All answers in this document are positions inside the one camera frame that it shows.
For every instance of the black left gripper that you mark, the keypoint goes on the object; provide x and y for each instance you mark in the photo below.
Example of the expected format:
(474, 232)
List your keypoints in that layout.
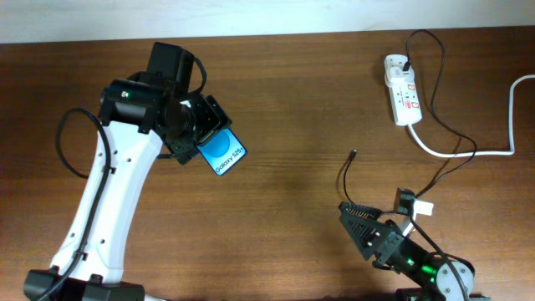
(213, 116)

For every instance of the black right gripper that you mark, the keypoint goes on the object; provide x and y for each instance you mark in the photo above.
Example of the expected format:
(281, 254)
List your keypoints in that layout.
(384, 242)

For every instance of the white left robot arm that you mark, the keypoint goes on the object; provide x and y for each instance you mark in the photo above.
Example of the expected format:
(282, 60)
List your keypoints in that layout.
(153, 114)

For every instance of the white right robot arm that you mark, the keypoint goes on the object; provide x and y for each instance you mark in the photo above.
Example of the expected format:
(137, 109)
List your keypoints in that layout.
(439, 277)

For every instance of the white charger plug adapter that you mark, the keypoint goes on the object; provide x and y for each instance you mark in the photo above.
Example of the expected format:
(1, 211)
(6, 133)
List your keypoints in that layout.
(395, 74)

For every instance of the white power strip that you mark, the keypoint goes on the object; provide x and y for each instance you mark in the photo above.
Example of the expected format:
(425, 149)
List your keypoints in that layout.
(404, 100)

